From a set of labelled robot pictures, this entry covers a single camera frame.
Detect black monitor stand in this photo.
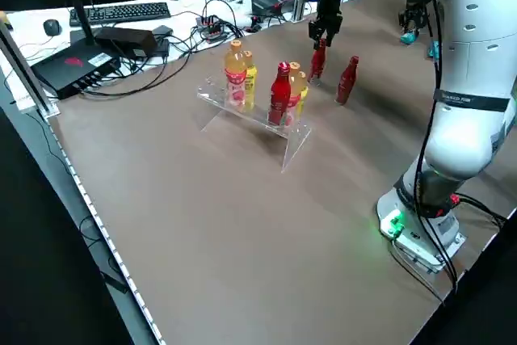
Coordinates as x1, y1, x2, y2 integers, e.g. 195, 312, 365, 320
72, 0, 100, 49

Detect black computer mouse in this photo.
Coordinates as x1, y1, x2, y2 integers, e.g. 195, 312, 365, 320
43, 18, 62, 37

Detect black keyboard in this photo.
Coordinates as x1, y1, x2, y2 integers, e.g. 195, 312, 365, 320
69, 1, 171, 27

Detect thin black base cable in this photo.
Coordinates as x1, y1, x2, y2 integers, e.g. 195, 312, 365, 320
387, 239, 448, 308

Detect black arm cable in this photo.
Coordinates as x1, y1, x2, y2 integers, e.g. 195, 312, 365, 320
414, 0, 461, 293

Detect yellow labelled tea bottle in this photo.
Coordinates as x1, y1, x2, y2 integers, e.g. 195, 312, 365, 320
242, 50, 259, 112
297, 71, 310, 118

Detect white dotted table edge strip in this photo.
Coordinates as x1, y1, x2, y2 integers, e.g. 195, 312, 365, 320
47, 116, 166, 345

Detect black desk cable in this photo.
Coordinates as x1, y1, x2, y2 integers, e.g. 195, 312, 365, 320
82, 33, 191, 98

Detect usb hub red plugs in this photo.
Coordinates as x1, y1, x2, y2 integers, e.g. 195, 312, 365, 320
195, 15, 228, 42

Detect aluminium frame rail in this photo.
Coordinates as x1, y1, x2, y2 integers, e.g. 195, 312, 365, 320
0, 21, 61, 119

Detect dark brown box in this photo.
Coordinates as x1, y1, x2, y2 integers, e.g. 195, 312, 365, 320
95, 26, 158, 58

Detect black box red logo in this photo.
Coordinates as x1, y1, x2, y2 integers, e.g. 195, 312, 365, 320
31, 29, 122, 100

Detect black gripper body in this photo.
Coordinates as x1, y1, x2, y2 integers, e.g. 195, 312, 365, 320
316, 0, 344, 27
398, 1, 429, 23

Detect black power brick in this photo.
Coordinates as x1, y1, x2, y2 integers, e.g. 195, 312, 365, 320
135, 37, 170, 60

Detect orange tea bottle pink label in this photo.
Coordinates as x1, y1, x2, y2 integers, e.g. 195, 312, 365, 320
224, 39, 248, 110
282, 61, 308, 128

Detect red cola bottle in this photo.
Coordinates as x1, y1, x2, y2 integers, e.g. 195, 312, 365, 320
335, 55, 361, 106
309, 37, 328, 83
267, 61, 292, 128

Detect clear acrylic stepped shelf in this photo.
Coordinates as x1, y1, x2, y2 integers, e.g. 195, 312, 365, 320
195, 80, 313, 173

